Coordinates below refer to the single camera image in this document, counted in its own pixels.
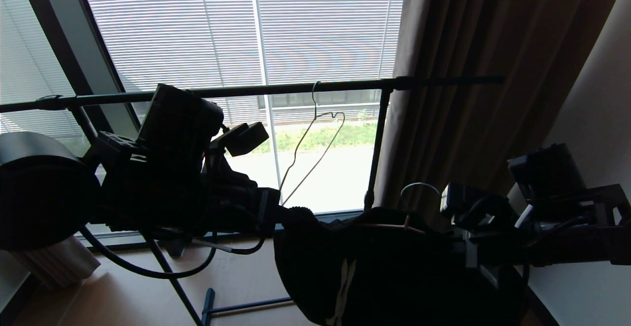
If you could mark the black garment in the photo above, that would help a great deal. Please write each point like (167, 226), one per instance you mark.
(394, 276)

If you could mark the black clothes rack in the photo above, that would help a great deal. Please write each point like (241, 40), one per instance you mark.
(296, 88)

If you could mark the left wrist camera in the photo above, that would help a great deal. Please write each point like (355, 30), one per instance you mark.
(246, 138)

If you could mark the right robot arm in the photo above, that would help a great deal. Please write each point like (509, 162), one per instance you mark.
(547, 173)

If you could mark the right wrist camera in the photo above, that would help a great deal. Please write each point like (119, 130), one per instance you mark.
(468, 200)

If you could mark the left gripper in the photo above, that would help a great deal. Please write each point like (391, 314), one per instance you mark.
(241, 207)

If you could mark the brown curtain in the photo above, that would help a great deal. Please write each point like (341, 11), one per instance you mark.
(59, 262)
(468, 45)

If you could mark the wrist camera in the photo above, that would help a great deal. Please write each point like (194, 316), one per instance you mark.
(468, 200)
(246, 138)

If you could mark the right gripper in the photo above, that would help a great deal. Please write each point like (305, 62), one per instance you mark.
(498, 252)

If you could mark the window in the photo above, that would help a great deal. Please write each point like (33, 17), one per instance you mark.
(172, 30)

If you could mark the pink clothes hanger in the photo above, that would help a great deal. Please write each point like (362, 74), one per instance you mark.
(419, 184)
(315, 104)

